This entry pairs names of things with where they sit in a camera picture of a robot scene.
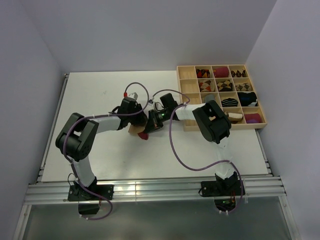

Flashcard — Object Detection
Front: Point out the tan orange argyle sock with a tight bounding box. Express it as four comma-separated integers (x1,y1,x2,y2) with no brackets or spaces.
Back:
198,79,216,93

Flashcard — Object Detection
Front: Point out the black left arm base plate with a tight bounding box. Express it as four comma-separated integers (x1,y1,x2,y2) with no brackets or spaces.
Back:
67,184,114,220

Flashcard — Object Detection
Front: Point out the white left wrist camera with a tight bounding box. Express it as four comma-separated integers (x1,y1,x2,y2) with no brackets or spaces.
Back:
123,92,138,101

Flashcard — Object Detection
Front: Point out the brown white argyle rolled sock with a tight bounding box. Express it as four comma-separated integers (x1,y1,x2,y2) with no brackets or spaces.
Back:
230,69,247,78

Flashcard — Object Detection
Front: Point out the black blue rolled sock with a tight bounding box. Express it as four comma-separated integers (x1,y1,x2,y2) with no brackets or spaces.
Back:
237,92,258,107

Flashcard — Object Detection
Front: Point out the brown tan argyle rolled sock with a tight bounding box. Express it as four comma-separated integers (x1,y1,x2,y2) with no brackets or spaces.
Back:
216,80,233,92

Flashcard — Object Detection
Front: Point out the tan sock with purple stripes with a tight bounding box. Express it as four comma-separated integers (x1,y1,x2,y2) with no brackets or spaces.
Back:
128,125,149,140

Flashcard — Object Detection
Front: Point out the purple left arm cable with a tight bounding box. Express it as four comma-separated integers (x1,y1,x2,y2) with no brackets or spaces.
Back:
63,81,151,221

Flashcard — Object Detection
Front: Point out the beige rolled sock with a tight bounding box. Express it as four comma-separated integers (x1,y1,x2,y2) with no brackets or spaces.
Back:
225,111,244,124

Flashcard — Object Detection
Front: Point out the black white striped rolled sock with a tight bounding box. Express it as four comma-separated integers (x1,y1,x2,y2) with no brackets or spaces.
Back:
221,97,239,108

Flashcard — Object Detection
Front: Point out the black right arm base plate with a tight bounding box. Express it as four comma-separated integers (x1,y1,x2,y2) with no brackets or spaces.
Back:
198,180,246,213

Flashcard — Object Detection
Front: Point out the wooden compartment tray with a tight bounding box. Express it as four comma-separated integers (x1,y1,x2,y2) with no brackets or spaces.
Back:
176,64,267,130

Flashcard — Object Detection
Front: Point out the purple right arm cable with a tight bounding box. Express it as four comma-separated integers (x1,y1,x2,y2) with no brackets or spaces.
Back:
149,89,245,215

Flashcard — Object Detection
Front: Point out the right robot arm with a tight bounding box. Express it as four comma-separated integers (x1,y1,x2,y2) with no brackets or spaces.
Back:
143,93,240,195

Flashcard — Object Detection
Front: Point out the magenta purple rolled sock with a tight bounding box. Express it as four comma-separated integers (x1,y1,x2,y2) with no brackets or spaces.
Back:
244,113,263,124

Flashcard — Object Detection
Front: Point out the grey brown argyle rolled sock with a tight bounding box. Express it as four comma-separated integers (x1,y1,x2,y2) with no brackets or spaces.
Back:
235,82,253,92

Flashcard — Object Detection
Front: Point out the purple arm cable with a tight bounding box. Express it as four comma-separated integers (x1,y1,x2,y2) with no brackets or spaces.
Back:
149,89,245,215
63,81,151,221

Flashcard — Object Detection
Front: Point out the crimson rolled sock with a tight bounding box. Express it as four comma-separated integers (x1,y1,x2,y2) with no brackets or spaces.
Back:
213,66,229,78

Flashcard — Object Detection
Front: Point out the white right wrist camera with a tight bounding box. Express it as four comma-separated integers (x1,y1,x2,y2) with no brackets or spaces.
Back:
148,99,163,111

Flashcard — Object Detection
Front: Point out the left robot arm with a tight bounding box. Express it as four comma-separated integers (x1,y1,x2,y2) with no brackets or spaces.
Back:
55,97,148,200

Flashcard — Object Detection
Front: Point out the red orange argyle rolled sock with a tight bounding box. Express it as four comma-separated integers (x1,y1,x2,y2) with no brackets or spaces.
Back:
195,68,211,78

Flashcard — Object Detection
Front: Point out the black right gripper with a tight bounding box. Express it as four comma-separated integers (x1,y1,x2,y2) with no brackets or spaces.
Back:
144,108,170,134

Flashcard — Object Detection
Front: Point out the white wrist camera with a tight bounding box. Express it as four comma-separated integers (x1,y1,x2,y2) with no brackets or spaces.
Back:
123,92,138,101
148,99,163,111

